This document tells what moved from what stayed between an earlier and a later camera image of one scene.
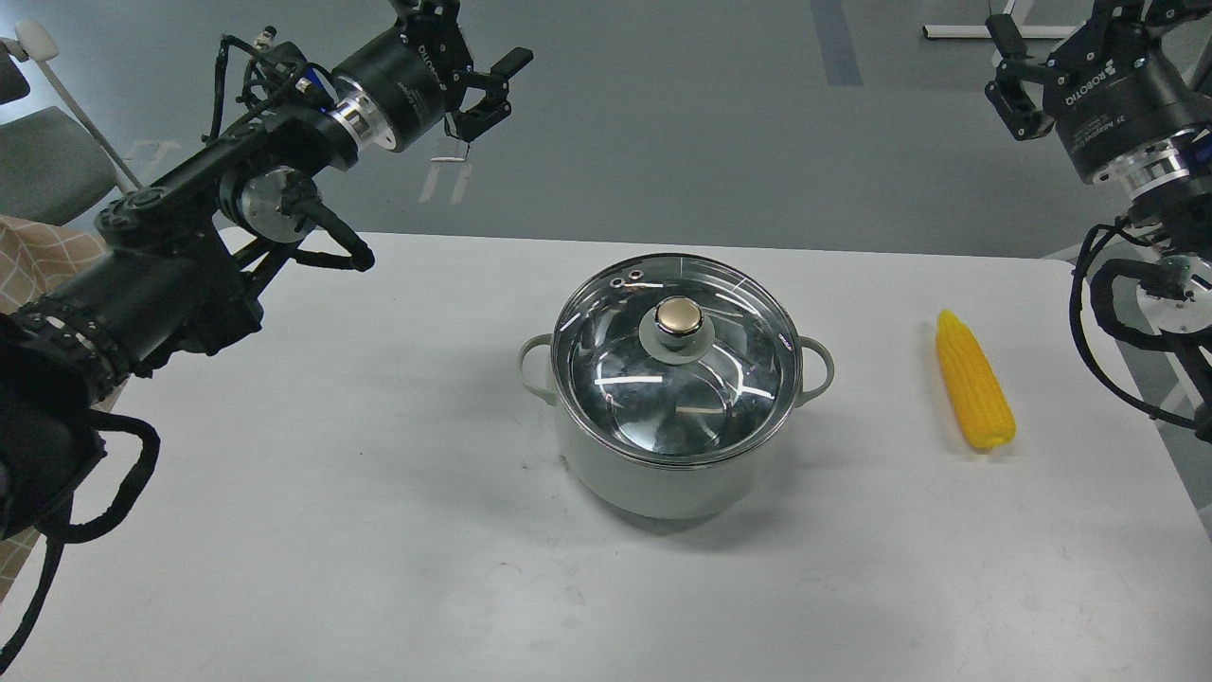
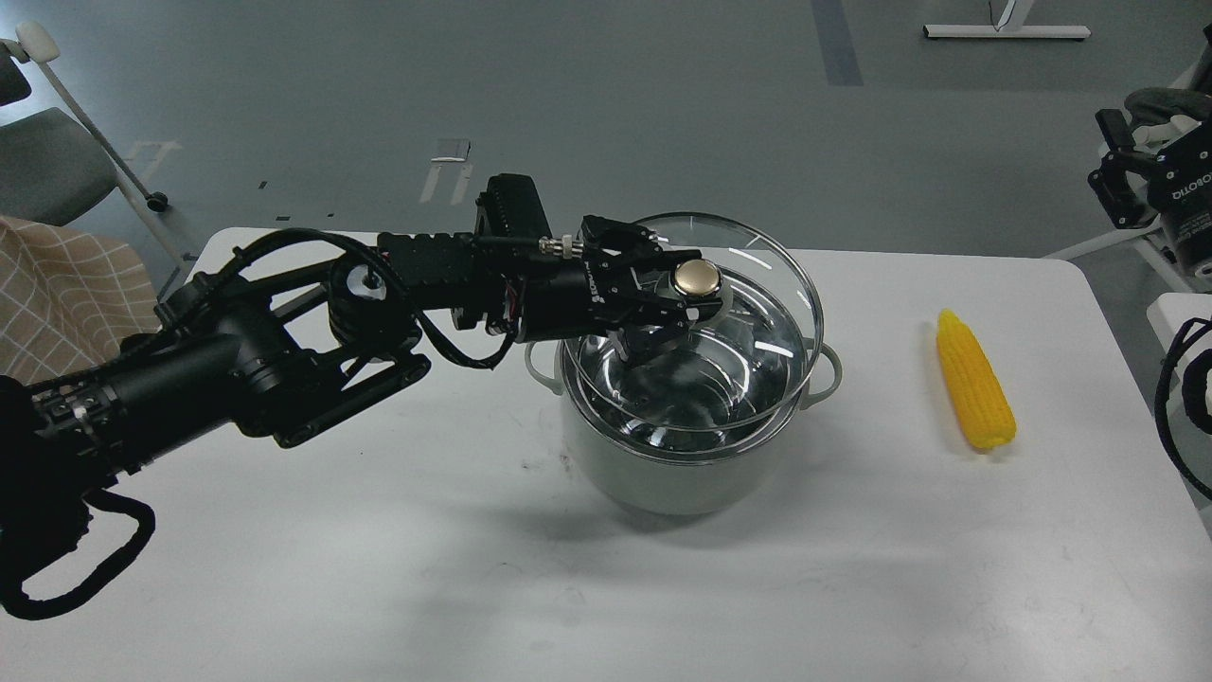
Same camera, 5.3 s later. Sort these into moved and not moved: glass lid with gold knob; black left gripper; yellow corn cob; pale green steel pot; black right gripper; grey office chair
Moved: black right gripper; black left gripper; glass lid with gold knob
Not moved: pale green steel pot; grey office chair; yellow corn cob
